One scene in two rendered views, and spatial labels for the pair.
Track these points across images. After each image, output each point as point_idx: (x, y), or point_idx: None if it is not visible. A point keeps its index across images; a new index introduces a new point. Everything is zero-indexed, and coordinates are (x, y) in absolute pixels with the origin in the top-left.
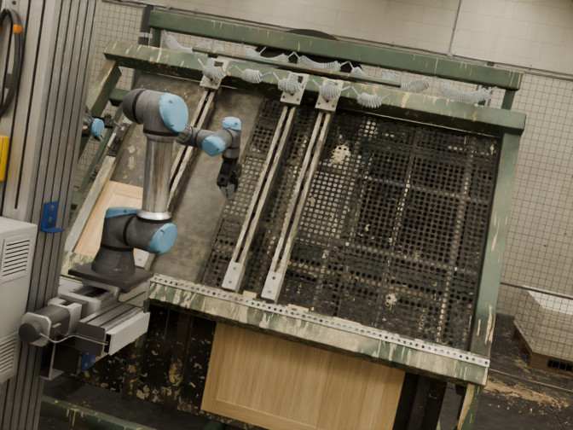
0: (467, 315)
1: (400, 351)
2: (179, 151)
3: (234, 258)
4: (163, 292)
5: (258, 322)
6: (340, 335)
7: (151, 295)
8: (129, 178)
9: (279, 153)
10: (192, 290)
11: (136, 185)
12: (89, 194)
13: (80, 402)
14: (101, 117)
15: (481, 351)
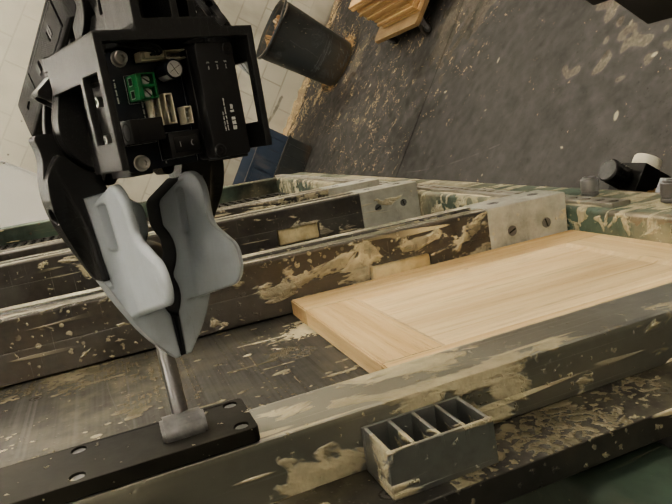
0: (234, 201)
1: (320, 176)
2: (91, 298)
3: (348, 194)
4: (531, 190)
5: (417, 180)
6: (349, 178)
7: (564, 188)
8: (321, 385)
9: (31, 255)
10: (470, 188)
11: (330, 358)
12: (567, 338)
13: None
14: (33, 48)
15: (270, 178)
